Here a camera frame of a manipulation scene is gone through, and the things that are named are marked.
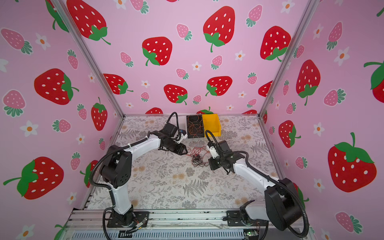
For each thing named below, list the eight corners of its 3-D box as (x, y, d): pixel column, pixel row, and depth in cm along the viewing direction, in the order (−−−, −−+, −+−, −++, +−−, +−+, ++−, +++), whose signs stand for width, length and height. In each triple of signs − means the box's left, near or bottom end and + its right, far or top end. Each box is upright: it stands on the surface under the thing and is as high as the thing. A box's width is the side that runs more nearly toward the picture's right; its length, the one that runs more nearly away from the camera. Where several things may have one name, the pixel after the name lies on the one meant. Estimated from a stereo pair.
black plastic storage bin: (186, 140, 107) (185, 134, 102) (187, 120, 120) (186, 114, 115) (203, 140, 107) (204, 134, 102) (203, 120, 120) (203, 114, 115)
